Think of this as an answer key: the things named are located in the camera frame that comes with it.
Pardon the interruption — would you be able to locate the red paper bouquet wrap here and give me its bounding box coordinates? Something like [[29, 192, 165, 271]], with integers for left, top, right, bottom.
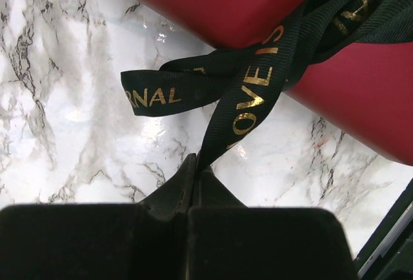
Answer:
[[121, 0, 412, 169]]

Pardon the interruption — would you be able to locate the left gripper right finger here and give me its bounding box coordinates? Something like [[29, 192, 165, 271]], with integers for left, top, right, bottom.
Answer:
[[186, 170, 357, 279]]

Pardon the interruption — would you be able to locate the black ribbon with gold text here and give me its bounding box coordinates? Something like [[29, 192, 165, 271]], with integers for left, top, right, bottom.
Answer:
[[121, 0, 412, 170]]

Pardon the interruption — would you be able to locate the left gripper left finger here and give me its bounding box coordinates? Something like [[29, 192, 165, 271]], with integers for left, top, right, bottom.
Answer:
[[1, 154, 197, 279]]

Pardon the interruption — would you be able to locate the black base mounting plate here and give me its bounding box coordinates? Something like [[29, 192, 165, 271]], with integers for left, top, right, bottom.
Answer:
[[354, 188, 412, 280]]

